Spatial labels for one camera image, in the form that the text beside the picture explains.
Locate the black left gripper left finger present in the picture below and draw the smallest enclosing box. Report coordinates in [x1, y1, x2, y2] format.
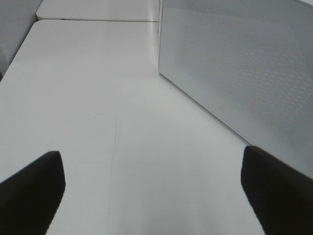
[0, 151, 66, 235]

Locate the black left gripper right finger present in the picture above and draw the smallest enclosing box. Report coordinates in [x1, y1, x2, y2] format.
[241, 145, 313, 235]

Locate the white microwave door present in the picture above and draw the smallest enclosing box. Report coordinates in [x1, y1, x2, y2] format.
[158, 0, 313, 177]

